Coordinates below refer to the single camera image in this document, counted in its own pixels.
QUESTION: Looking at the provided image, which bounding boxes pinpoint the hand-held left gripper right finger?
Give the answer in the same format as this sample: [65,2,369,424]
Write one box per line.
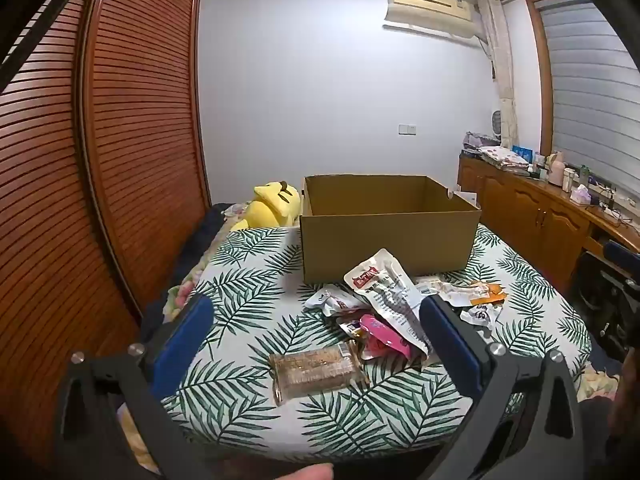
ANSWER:
[420,294,586,480]

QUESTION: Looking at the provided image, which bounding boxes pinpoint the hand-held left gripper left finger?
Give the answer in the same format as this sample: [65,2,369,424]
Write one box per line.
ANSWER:
[52,294,216,480]

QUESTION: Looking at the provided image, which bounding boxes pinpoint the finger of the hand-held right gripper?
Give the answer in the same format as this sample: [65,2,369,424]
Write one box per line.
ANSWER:
[602,240,640,267]

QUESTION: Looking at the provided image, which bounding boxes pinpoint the white blue snack packet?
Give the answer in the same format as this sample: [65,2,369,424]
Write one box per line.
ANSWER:
[460,302,504,332]

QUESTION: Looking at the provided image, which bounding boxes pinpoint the silver orange snack packet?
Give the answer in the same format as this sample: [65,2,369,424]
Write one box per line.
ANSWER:
[415,280,507,307]

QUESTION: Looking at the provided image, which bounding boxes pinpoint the brown cardboard box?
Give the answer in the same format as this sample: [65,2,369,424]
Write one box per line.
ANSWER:
[299,175,482,285]

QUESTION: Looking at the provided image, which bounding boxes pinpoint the person's left hand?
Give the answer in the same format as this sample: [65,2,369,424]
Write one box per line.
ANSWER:
[287,464,335,480]

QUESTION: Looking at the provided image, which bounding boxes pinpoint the floral blanket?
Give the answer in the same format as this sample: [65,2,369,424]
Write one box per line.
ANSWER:
[165,201,257,322]

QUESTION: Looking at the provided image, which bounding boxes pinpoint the pink snack packet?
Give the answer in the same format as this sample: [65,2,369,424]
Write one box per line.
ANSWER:
[359,314,412,361]

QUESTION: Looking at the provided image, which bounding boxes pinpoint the large white red-label snack packet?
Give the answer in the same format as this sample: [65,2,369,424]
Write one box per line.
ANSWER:
[344,248,432,362]

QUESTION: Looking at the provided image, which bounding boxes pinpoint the green leaf print cloth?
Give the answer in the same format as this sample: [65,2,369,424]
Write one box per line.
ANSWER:
[160,222,593,462]

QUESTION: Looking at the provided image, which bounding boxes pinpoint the wooden cabinet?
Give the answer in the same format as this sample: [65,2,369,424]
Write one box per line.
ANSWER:
[457,152,640,292]

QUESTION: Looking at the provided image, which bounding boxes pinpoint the small white snack packet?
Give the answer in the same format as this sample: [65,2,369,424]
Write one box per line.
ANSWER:
[304,284,370,318]

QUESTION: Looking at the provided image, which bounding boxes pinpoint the clear sesame bar pack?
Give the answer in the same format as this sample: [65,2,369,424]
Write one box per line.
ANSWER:
[269,344,370,407]

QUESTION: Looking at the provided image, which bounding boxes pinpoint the folded floral cloth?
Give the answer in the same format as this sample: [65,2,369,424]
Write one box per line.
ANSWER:
[477,145,532,172]

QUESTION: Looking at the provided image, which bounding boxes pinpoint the yellow plush toy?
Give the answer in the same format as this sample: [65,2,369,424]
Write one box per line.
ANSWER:
[229,181,302,232]

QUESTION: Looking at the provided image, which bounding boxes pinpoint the purple wrapped pack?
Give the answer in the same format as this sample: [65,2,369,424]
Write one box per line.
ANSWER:
[462,131,495,154]

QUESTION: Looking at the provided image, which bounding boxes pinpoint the wooden louvered wardrobe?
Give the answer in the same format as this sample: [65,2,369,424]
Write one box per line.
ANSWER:
[0,0,213,461]

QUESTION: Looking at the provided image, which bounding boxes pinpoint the cream curtain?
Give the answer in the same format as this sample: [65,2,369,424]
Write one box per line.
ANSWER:
[475,0,519,149]

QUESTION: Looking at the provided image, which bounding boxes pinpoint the white wall air conditioner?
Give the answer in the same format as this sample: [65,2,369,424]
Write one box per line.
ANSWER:
[382,0,474,40]

